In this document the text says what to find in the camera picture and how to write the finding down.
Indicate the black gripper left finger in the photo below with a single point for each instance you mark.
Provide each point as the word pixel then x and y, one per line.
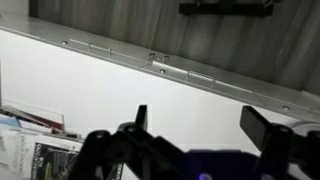
pixel 104 155

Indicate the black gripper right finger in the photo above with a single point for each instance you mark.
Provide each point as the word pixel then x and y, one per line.
pixel 281 146

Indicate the clear acrylic document tray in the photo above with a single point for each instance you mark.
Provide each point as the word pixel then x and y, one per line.
pixel 38 116

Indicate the aluminium table edge rail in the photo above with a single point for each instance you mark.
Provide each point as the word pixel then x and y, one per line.
pixel 182 70

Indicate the black bracket on floor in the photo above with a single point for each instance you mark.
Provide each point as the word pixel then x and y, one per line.
pixel 228 7

